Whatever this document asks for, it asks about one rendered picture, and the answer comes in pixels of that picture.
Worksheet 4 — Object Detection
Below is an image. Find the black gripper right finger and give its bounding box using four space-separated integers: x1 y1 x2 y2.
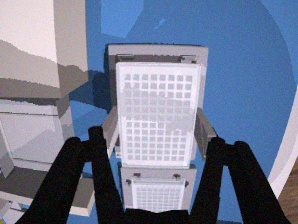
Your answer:
187 107 291 224

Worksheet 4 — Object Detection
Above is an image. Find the blue bench mat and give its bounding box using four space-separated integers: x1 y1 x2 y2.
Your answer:
69 0 298 179

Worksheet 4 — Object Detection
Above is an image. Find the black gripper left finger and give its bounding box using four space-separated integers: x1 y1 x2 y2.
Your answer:
15 105 128 224

